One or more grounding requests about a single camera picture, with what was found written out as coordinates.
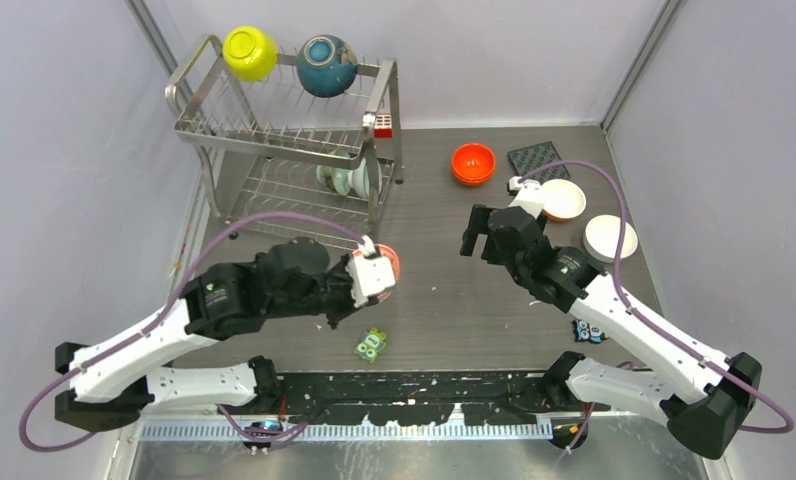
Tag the green owl puzzle piece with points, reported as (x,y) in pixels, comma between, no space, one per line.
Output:
(371,344)

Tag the red white toy block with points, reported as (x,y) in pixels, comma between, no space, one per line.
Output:
(383,127)

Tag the orange plastic bowl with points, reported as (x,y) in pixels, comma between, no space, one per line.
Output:
(473,160)
(472,182)

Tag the orange bowl white inside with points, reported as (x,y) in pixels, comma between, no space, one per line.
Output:
(563,200)

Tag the white bowl red pattern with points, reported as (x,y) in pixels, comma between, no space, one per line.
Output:
(394,259)

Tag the dark grey studded baseplate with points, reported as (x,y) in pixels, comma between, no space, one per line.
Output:
(526,159)

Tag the blue owl puzzle piece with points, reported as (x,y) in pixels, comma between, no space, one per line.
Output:
(586,333)

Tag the dark blue ceramic bowl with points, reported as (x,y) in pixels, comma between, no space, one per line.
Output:
(326,66)

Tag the metal two-tier dish rack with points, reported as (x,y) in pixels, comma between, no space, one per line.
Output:
(260,143)

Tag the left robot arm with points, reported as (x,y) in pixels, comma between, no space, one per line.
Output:
(128,375)

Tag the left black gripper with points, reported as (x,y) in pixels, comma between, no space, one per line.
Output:
(336,318)

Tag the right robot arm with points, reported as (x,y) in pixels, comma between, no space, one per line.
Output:
(700,408)

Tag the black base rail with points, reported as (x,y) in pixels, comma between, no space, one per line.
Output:
(411,398)

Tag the yellow bowl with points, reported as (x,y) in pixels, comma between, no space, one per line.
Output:
(250,54)

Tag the plain white bowl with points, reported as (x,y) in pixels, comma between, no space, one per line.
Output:
(601,236)

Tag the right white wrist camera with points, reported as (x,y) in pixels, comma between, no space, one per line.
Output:
(526,195)

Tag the pale green ceramic bowl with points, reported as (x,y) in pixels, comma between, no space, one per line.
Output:
(334,179)

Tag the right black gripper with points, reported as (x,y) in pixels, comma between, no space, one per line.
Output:
(477,225)

